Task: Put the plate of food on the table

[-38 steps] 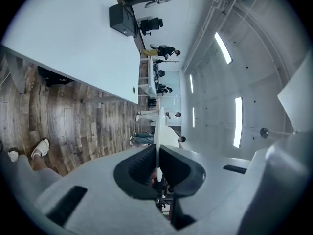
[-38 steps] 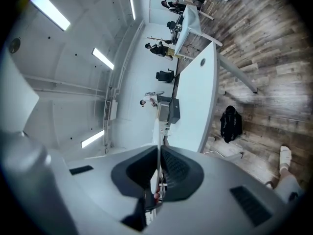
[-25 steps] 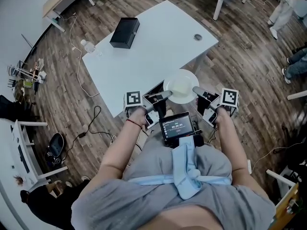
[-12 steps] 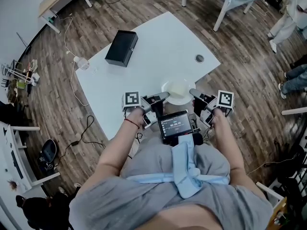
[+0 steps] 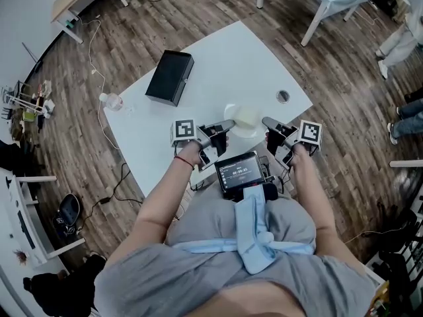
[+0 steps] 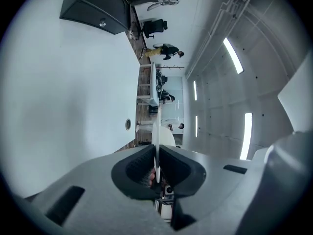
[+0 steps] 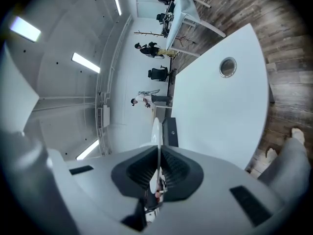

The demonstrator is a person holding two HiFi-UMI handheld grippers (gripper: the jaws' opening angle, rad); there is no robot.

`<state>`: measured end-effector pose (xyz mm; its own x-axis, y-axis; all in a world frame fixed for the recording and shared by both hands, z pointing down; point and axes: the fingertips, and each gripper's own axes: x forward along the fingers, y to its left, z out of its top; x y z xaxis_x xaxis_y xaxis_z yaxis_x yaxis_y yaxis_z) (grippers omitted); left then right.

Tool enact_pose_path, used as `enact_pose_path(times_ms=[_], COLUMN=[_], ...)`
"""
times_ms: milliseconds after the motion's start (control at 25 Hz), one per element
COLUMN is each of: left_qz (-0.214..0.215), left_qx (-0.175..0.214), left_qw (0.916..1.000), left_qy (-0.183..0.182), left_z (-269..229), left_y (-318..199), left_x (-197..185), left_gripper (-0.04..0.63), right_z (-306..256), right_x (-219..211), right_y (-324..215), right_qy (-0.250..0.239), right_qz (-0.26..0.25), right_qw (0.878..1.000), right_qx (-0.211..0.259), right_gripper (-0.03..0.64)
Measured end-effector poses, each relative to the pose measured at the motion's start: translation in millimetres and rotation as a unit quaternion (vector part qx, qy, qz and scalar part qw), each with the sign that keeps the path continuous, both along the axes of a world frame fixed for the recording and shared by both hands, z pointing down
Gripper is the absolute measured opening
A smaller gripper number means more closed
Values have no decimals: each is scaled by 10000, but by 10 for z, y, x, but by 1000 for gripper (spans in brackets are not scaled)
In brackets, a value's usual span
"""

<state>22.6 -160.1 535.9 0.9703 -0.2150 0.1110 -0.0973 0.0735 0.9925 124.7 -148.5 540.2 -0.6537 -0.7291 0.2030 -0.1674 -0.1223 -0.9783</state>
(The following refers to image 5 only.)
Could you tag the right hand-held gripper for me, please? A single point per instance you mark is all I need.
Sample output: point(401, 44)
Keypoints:
point(310, 134)

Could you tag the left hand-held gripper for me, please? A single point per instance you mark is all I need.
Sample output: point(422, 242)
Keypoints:
point(183, 131)

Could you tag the white plate of food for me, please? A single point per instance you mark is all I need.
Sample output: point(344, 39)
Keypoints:
point(245, 119)

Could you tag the person's left forearm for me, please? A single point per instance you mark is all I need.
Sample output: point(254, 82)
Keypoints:
point(158, 203)

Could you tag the person's right forearm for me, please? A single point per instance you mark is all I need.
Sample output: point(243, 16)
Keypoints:
point(310, 197)

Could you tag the black chest-mounted screen device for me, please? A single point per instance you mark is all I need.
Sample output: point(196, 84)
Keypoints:
point(239, 172)

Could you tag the white table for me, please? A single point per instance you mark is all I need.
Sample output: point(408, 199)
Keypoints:
point(228, 68)

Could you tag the black rectangular box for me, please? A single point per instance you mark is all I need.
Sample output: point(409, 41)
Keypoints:
point(170, 78)

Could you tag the clear plastic water bottle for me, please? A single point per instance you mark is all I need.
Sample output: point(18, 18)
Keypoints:
point(112, 101)

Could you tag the white shelf board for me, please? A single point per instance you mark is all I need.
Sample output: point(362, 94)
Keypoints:
point(406, 163)

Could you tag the black power adapter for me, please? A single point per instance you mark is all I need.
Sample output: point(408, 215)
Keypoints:
point(105, 200)

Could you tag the grey shirt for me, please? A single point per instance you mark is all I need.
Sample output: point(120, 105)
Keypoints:
point(205, 269)

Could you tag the cluttered white rack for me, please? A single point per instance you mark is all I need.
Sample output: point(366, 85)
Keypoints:
point(29, 107)

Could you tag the white desk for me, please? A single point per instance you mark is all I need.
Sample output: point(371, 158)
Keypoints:
point(20, 223)

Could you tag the black bag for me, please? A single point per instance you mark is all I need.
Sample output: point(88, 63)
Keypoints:
point(66, 289)

